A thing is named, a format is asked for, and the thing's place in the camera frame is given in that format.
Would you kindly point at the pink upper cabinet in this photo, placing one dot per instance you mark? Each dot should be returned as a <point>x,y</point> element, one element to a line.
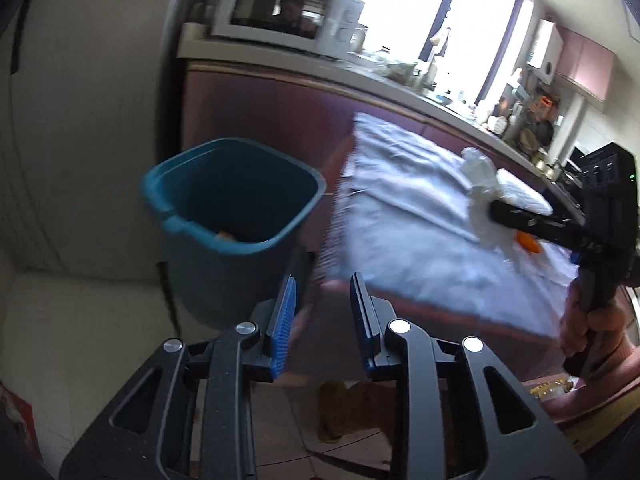
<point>585,62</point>

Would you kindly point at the orange peel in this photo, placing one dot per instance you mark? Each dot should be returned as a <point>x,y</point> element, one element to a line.
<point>527,242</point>

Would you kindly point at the white microwave oven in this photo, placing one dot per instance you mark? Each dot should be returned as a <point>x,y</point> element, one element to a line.
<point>280,10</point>

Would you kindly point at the purple lower cabinets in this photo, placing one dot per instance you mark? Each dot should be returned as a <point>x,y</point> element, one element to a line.
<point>260,110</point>

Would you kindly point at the kitchen window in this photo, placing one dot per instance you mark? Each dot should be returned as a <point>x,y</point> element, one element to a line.
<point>400,10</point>

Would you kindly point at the white plastic wrapper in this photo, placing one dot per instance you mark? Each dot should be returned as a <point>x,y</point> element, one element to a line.
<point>480,180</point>

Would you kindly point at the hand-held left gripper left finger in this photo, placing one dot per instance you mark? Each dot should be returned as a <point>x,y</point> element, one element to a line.
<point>280,325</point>

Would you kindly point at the grey refrigerator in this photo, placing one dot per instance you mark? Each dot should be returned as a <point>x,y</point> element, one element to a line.
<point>100,110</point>

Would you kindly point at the hanging frying pan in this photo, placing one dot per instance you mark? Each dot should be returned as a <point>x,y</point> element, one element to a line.
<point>546,132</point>

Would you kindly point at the white water heater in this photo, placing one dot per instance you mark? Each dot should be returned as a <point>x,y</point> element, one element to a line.
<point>542,50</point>

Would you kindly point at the white kitchen counter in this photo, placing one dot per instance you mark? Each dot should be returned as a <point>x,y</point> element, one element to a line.
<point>330,70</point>

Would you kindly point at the teal trash bin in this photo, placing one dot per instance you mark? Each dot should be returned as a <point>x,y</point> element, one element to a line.
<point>225,195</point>

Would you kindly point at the person's right hand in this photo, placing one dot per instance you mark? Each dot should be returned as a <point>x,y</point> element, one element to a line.
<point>607,327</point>

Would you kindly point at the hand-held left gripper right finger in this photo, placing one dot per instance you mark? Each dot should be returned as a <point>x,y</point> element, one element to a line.
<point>365,325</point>

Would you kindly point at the brown table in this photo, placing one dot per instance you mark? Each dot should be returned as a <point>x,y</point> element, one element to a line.
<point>450,342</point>

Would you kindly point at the checked blue cloth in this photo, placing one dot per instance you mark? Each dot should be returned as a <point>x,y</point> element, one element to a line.
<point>410,230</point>

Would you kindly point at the steel kitchen faucet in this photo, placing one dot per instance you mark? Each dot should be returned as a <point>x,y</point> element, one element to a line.
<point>435,50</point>

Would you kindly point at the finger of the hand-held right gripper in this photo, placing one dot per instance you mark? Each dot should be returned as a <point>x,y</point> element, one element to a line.
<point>530,222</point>

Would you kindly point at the red packaging bag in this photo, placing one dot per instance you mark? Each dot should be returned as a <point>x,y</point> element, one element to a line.
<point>17,420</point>

